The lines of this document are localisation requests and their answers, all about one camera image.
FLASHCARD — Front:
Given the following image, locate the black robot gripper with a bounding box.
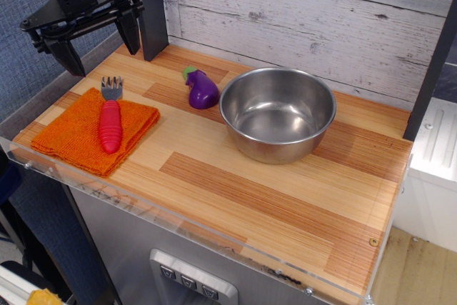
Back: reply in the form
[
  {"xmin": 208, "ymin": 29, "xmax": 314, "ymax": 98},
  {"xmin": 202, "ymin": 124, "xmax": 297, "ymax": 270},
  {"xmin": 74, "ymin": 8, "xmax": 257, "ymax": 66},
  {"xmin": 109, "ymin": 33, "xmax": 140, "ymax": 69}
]
[{"xmin": 20, "ymin": 0, "xmax": 144, "ymax": 76}]

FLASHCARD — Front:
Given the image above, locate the stainless steel bowl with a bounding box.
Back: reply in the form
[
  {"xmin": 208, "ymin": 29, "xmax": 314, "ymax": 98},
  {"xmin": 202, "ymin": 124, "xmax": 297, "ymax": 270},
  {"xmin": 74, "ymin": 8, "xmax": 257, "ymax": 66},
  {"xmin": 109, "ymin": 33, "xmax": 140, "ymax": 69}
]
[{"xmin": 219, "ymin": 67, "xmax": 337, "ymax": 164}]

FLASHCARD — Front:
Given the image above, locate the dark grey left post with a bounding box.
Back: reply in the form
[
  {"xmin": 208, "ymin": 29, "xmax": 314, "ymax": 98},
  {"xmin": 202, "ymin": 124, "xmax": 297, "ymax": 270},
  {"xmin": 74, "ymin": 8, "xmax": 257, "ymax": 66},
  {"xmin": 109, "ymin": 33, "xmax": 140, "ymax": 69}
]
[{"xmin": 139, "ymin": 0, "xmax": 169, "ymax": 61}]

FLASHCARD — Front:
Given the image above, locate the white side cabinet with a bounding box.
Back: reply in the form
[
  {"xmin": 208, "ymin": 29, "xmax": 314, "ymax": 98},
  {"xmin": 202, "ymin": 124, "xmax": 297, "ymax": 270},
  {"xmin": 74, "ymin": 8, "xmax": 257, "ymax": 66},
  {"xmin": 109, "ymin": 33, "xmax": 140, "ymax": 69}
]
[{"xmin": 393, "ymin": 98, "xmax": 456, "ymax": 251}]

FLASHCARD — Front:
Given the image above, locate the stainless steel cabinet front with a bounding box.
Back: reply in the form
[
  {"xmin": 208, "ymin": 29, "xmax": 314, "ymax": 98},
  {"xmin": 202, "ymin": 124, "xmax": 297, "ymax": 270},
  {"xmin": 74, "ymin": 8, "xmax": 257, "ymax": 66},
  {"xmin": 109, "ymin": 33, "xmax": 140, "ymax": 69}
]
[{"xmin": 69, "ymin": 187, "xmax": 323, "ymax": 304}]

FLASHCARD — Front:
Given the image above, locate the silver dispenser button panel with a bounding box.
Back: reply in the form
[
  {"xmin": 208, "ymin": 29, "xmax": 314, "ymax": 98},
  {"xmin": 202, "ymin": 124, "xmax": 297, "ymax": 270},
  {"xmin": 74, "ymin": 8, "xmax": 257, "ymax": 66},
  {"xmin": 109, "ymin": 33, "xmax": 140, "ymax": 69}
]
[{"xmin": 149, "ymin": 249, "xmax": 238, "ymax": 304}]

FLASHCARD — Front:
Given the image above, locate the dark grey post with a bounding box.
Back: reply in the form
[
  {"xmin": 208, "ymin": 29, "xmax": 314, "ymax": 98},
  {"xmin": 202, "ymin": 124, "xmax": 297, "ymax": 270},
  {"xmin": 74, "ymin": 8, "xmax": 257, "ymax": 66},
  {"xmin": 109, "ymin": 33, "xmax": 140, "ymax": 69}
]
[
  {"xmin": 139, "ymin": 0, "xmax": 169, "ymax": 61},
  {"xmin": 403, "ymin": 0, "xmax": 456, "ymax": 141}
]

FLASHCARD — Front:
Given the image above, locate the clear acrylic table guard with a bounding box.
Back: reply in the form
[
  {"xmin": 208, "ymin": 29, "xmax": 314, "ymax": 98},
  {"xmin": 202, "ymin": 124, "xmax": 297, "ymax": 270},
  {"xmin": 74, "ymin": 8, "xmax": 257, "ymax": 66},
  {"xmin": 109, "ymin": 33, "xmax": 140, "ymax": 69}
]
[{"xmin": 2, "ymin": 134, "xmax": 412, "ymax": 304}]

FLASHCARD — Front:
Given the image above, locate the orange knitted napkin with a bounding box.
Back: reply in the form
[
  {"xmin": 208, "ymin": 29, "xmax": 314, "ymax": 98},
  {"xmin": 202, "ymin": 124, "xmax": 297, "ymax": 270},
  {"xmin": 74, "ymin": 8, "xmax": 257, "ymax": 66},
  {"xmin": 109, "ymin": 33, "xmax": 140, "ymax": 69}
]
[{"xmin": 31, "ymin": 88, "xmax": 161, "ymax": 177}]

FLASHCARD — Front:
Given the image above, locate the red handled metal fork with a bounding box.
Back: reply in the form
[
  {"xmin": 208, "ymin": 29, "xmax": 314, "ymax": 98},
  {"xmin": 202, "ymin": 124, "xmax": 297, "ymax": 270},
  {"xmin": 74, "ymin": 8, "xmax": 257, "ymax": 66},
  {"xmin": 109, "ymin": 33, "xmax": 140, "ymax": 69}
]
[{"xmin": 99, "ymin": 76, "xmax": 123, "ymax": 154}]

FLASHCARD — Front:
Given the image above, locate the purple toy eggplant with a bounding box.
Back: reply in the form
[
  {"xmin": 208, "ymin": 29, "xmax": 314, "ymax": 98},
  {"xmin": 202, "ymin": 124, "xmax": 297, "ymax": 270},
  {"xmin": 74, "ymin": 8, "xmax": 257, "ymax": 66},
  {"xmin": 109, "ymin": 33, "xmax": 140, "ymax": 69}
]
[{"xmin": 183, "ymin": 66, "xmax": 220, "ymax": 109}]

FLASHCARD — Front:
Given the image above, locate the dark grey right post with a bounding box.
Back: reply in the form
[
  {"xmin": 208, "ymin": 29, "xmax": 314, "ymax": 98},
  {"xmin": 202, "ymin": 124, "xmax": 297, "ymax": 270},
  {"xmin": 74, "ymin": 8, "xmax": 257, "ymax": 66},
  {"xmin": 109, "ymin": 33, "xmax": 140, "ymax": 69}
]
[{"xmin": 403, "ymin": 0, "xmax": 456, "ymax": 141}]

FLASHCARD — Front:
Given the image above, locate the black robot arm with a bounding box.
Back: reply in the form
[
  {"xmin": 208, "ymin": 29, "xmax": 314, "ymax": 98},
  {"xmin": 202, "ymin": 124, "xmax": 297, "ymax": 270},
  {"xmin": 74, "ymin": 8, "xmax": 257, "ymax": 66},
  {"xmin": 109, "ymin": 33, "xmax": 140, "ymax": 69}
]
[{"xmin": 20, "ymin": 0, "xmax": 144, "ymax": 76}]

